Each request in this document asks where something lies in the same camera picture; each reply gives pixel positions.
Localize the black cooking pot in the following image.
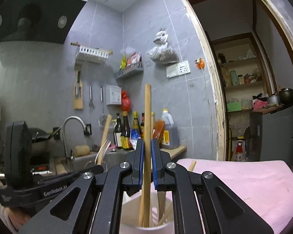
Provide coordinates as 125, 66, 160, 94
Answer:
278, 88, 293, 106

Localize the green box on shelf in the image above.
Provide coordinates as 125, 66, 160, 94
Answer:
227, 102, 242, 113

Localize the dark soy sauce bottle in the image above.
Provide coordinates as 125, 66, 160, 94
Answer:
114, 113, 123, 148

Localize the orange wall hook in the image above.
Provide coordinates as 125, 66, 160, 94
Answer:
195, 58, 205, 70

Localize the plastic bag of dried goods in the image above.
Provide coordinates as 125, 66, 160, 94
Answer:
147, 30, 179, 66

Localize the steel kitchen sink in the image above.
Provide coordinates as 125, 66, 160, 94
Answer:
53, 148, 138, 173

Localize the beige loofah sponge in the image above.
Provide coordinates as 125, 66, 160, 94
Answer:
73, 145, 91, 157

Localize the steel fork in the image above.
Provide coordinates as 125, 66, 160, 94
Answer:
95, 140, 111, 165

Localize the white wall basket rack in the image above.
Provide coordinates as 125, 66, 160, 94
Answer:
70, 42, 113, 64

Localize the yellow-label sauce bottle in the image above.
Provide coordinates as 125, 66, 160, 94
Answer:
121, 111, 133, 150

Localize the white blue salt bag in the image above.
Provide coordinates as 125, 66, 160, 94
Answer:
130, 128, 141, 150

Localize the pink floral table cloth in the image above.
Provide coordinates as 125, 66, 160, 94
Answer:
132, 158, 293, 234

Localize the hanging steel strainer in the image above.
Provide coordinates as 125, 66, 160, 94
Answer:
99, 86, 107, 130

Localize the black range hood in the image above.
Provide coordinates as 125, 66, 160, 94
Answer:
0, 0, 88, 44

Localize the white wall switch socket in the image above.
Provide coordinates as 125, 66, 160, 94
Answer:
166, 61, 190, 78

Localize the white tissue box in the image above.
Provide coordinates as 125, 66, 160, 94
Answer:
106, 85, 122, 105

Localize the steel sink faucet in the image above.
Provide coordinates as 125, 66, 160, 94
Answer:
61, 116, 87, 163

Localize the grey wall shelf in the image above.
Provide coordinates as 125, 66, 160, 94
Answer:
115, 62, 144, 80

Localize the white plastic utensil holder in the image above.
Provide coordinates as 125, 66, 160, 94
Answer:
119, 191, 175, 234

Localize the hanging steel peeler tool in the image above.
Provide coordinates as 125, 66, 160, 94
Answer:
89, 85, 95, 110

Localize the thick bamboo chopstick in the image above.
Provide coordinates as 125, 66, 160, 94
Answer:
143, 84, 152, 228

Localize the red plastic bag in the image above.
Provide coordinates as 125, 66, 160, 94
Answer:
121, 90, 131, 112

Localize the large oil jug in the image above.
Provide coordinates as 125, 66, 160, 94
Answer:
161, 109, 179, 150

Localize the person left hand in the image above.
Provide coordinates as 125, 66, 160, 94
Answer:
0, 181, 31, 233

